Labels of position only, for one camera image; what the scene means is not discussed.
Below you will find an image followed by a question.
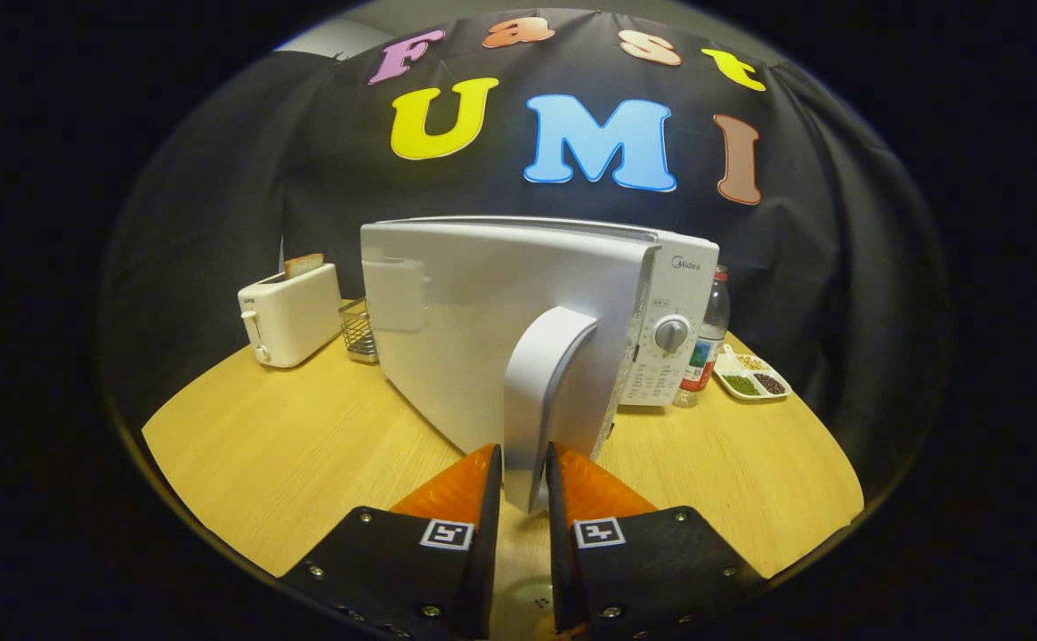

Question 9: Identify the white toaster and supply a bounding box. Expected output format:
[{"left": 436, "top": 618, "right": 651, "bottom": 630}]
[{"left": 237, "top": 262, "right": 344, "bottom": 369}]

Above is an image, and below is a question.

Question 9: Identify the divided dish with beans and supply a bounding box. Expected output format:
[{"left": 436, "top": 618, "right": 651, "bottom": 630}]
[{"left": 714, "top": 345, "right": 792, "bottom": 402}]

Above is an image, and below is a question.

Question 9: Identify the clear plastic water bottle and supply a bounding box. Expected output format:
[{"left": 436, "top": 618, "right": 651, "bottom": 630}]
[{"left": 671, "top": 264, "right": 732, "bottom": 409}]

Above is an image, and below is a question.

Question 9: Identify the black backdrop cloth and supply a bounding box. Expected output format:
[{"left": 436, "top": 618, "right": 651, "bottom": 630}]
[{"left": 100, "top": 9, "right": 951, "bottom": 499}]

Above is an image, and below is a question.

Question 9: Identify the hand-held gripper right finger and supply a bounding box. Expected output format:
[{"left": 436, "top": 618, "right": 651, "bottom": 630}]
[{"left": 545, "top": 442, "right": 768, "bottom": 640}]

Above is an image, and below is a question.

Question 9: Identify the wire mesh basket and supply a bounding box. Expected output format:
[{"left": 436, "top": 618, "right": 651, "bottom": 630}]
[{"left": 338, "top": 297, "right": 380, "bottom": 364}]

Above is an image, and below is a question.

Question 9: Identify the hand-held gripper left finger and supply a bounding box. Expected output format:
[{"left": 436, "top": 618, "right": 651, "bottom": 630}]
[{"left": 278, "top": 442, "right": 503, "bottom": 640}]

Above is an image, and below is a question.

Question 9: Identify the white microwave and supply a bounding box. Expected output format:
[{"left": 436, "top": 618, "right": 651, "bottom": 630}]
[{"left": 360, "top": 215, "right": 721, "bottom": 515}]

